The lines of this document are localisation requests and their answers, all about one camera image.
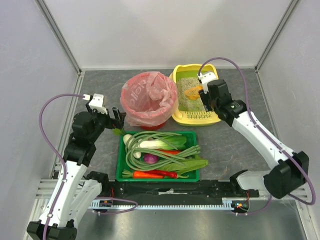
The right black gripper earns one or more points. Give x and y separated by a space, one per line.
208 98

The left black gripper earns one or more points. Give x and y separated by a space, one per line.
107 120

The orange litter scoop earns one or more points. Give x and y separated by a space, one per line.
193 93

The yellow litter box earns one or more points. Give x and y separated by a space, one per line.
191 118

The pink plastic bin liner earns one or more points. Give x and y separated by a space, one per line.
149 99

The red trash bin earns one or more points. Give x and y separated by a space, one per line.
152 128

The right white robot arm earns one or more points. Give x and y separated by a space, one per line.
285 166

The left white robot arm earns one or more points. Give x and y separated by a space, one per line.
74 190

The grey cat litter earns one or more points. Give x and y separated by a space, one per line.
186 104

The white radish with leaves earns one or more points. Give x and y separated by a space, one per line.
121 132

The white small mushroom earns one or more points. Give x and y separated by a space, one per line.
137 155

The green long beans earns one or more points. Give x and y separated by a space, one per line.
177 140

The white green leek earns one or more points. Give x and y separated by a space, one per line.
155 144

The green vegetable tray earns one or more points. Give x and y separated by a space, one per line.
193 176

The purple onion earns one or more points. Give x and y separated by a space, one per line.
150 158

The orange carrot front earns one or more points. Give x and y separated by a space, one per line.
140 175

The orange carrot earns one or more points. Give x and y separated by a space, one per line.
140 175
170 152

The orange carrot middle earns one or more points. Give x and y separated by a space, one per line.
170 152

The green lettuce leaf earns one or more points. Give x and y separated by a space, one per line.
187 165

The red chili pepper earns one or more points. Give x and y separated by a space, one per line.
169 174

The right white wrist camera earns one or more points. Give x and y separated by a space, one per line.
205 78

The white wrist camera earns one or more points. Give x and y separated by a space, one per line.
96 102
205 78

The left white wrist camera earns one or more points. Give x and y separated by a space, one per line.
96 102

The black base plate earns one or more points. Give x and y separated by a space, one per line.
204 187

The grey slotted cable duct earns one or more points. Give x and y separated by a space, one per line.
108 204

